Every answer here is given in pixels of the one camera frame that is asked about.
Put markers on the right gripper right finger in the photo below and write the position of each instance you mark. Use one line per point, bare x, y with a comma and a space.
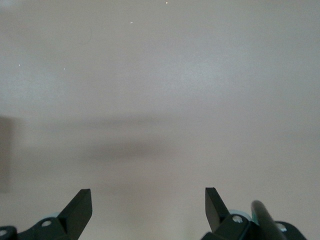
217, 217

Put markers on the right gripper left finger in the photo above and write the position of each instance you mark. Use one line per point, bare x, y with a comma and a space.
62, 225

